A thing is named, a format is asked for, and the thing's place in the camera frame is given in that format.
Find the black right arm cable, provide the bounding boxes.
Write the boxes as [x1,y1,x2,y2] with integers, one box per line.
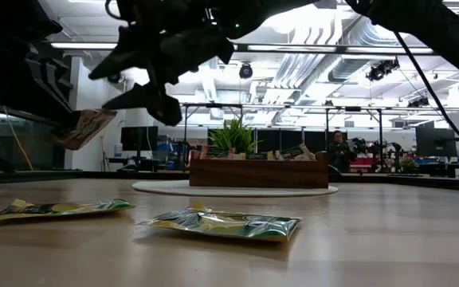
[392,31,459,163]

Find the black aluminium table frame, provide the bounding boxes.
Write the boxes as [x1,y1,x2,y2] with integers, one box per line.
[0,169,459,193]

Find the black background workstation frame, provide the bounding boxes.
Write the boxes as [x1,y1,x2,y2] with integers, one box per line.
[253,105,384,135]
[179,101,247,160]

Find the person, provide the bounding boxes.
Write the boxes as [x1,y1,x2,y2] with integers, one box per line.
[328,129,357,174]

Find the black computer monitor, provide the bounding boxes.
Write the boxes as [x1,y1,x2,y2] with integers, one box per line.
[120,126,159,152]

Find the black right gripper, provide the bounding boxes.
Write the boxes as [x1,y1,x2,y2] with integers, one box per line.
[88,0,254,127]

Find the silver ventilation duct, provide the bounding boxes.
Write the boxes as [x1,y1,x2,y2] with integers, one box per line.
[327,55,370,84]

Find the black partition panels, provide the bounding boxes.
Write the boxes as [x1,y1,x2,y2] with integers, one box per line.
[256,128,327,161]

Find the small background potted plant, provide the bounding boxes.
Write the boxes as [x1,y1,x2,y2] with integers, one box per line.
[399,157,418,175]

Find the small green potted plant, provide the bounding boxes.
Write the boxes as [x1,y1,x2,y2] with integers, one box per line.
[207,118,262,155]

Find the long ceiling light bar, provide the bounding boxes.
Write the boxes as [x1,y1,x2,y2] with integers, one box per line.
[49,41,459,57]

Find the black monitor on arm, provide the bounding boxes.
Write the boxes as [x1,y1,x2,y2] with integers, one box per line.
[415,126,458,159]

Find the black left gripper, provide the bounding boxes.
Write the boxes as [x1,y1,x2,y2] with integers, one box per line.
[0,0,81,139]

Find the black ceiling spotlight cluster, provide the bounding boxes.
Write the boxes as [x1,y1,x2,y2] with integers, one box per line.
[365,57,401,83]

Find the black looped gripper cable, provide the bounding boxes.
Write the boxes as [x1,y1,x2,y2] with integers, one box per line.
[104,0,135,23]

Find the wooden three-compartment box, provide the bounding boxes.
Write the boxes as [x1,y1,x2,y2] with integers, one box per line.
[189,150,330,190]

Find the yellow hanging cable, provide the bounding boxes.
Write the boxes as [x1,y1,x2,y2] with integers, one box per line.
[4,119,34,171]

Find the white round placemat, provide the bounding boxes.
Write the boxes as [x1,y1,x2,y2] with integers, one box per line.
[131,179,339,199]

